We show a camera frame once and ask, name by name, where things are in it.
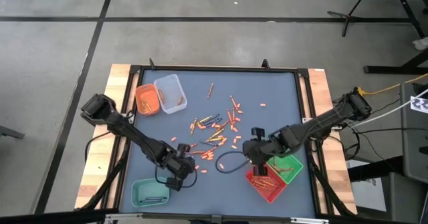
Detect black-white fiducial tag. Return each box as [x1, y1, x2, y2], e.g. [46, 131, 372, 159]
[410, 96, 428, 114]

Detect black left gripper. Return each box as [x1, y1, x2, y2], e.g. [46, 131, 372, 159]
[159, 147, 198, 192]

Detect orange plastic bin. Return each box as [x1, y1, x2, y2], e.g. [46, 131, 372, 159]
[134, 83, 162, 117]

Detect black tripod stand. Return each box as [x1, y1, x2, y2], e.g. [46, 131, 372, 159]
[326, 0, 428, 75]

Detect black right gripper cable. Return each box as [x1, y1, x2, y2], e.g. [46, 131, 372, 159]
[215, 150, 250, 175]

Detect person's white shoe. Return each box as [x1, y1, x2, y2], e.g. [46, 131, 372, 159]
[412, 36, 428, 51]

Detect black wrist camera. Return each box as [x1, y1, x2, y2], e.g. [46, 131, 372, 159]
[176, 143, 192, 156]
[251, 127, 266, 142]

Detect teal plastic basket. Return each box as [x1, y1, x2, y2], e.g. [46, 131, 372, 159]
[130, 177, 171, 208]

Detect red plastic basket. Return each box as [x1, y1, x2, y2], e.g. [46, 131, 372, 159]
[245, 165, 288, 204]

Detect clear plastic bin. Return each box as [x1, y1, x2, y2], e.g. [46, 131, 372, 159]
[153, 74, 188, 114]

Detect grey metal bracket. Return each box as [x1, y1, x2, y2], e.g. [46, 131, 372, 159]
[0, 125, 26, 140]

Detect grey cabinet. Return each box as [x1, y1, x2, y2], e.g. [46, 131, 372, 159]
[400, 82, 428, 185]

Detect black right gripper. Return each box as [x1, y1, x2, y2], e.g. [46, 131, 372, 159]
[242, 137, 282, 178]

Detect black power cable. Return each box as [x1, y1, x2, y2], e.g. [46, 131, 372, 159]
[354, 126, 428, 134]

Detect yellow extension cord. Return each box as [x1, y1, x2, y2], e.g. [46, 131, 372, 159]
[356, 72, 428, 96]

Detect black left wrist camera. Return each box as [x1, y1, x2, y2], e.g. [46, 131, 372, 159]
[176, 143, 192, 156]

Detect grey-blue table mat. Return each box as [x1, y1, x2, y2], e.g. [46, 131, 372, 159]
[119, 69, 317, 219]

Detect black table frame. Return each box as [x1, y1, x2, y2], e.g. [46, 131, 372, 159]
[75, 58, 358, 218]

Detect white cable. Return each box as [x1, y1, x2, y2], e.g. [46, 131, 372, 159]
[347, 88, 428, 130]

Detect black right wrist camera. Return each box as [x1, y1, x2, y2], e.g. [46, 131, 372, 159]
[251, 127, 266, 142]

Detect green plastic basket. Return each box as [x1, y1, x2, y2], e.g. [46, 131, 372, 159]
[266, 152, 304, 185]

